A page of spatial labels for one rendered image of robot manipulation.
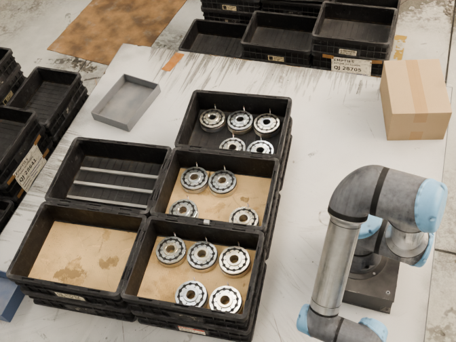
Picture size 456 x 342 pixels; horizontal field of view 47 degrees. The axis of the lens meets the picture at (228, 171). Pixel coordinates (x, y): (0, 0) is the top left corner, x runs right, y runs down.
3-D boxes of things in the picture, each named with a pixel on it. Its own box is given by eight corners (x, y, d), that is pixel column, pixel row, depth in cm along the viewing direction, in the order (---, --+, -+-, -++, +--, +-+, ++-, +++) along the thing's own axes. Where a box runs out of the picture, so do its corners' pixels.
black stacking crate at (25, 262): (155, 233, 188) (147, 216, 179) (127, 311, 171) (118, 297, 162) (55, 218, 196) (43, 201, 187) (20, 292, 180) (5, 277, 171)
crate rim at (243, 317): (264, 234, 171) (264, 231, 169) (246, 323, 154) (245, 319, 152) (149, 218, 180) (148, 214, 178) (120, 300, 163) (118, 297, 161)
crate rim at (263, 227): (280, 161, 188) (279, 157, 186) (265, 234, 171) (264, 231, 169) (174, 150, 197) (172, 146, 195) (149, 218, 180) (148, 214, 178)
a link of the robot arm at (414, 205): (385, 221, 167) (385, 157, 118) (434, 236, 161) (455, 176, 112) (374, 257, 164) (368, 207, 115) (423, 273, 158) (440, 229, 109)
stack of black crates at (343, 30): (387, 71, 316) (397, 7, 280) (379, 107, 299) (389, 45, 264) (320, 62, 327) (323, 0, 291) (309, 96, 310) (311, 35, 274)
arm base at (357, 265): (387, 242, 176) (390, 227, 168) (372, 281, 169) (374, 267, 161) (344, 226, 181) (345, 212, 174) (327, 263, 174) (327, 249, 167)
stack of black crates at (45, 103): (57, 106, 329) (35, 65, 302) (100, 114, 321) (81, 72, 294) (24, 155, 308) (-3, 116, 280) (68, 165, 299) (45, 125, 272)
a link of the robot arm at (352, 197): (330, 159, 119) (290, 339, 135) (378, 173, 115) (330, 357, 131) (343, 149, 129) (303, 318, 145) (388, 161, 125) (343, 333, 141)
